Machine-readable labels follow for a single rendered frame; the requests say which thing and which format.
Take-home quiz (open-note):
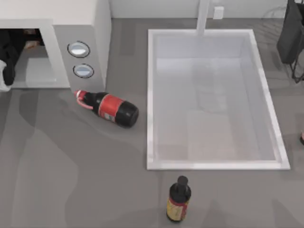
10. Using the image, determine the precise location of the black bottle with red label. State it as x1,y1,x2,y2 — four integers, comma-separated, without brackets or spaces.
73,89,140,129

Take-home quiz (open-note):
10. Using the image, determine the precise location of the white sink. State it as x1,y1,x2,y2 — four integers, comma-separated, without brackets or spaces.
146,28,291,171

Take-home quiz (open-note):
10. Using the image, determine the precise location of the small round microwave knob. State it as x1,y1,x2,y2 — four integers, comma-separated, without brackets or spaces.
72,63,95,79

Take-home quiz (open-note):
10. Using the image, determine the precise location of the dark bottle with yellow label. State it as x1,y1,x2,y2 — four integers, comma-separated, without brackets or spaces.
166,175,192,224

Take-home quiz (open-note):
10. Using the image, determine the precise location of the pale microwave oven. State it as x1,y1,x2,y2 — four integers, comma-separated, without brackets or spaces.
0,0,113,90

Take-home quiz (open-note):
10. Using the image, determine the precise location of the large round microwave knob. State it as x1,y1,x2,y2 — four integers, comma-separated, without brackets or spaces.
67,40,91,59

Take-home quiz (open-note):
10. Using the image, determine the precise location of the tall white tap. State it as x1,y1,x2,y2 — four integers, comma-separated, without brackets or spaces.
195,0,210,37

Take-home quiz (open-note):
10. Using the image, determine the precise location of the orange food in microwave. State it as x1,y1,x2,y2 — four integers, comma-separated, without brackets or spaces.
23,28,40,50

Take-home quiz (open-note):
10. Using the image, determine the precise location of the pale grey rounded box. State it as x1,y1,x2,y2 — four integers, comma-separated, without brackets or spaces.
0,59,11,92

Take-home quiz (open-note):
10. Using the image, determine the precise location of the white wall socket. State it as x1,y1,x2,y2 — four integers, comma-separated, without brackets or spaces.
213,6,225,20

